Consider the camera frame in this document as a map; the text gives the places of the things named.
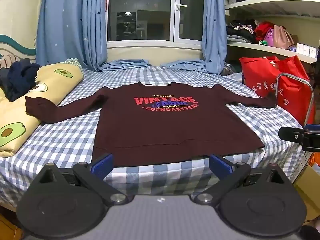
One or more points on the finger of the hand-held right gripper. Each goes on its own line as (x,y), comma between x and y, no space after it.
(290,134)

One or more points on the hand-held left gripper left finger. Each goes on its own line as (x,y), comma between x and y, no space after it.
(102,167)

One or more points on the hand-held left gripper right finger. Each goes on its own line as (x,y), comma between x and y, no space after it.
(220,167)

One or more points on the maroon printed sweater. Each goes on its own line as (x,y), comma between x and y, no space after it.
(162,130)

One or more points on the red clothes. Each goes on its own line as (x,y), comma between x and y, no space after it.
(262,28)

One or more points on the grey folded clothes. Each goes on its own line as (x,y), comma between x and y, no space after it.
(235,39)

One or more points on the dark clothes pile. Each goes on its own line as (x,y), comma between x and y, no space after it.
(240,30)

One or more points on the navy clothes pile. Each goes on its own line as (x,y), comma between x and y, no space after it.
(22,77)

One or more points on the red plain tote bag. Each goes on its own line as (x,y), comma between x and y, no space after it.
(292,95)

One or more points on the blue checkered bed sheet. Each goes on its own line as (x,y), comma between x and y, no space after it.
(62,142)

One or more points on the cardboard box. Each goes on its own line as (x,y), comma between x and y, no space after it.
(310,187)

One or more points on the red printed tote bag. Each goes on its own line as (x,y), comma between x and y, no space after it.
(257,75)

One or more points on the row of small white boxes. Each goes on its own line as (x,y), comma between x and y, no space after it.
(306,50)

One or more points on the clear plastic bag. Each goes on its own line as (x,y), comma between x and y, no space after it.
(228,70)

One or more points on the green and white toy car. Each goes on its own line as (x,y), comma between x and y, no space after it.
(263,42)

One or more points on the pink handbag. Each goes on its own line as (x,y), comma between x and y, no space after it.
(282,38)

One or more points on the avocado print yellow pillow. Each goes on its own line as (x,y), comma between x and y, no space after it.
(57,80)

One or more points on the small purple bag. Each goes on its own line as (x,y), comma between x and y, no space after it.
(268,38)

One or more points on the blue star curtain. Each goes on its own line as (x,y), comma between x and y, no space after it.
(213,30)
(70,25)

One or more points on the teal and cream headboard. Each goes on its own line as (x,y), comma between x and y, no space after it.
(15,47)

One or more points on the white framed window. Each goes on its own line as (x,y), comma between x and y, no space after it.
(142,12)

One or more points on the metal tube chair frame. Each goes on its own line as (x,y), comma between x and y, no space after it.
(310,92)

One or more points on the white wall shelf unit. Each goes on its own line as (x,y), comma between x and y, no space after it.
(275,2)

